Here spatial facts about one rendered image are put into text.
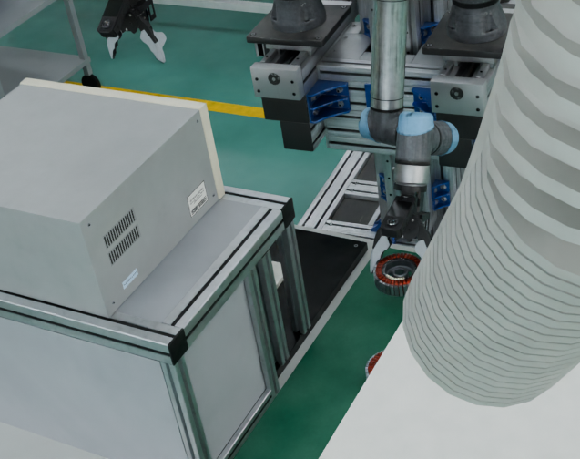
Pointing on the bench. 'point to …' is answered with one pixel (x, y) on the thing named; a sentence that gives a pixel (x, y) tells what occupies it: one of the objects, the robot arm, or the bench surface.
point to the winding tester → (90, 189)
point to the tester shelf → (170, 282)
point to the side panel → (225, 377)
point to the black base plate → (317, 278)
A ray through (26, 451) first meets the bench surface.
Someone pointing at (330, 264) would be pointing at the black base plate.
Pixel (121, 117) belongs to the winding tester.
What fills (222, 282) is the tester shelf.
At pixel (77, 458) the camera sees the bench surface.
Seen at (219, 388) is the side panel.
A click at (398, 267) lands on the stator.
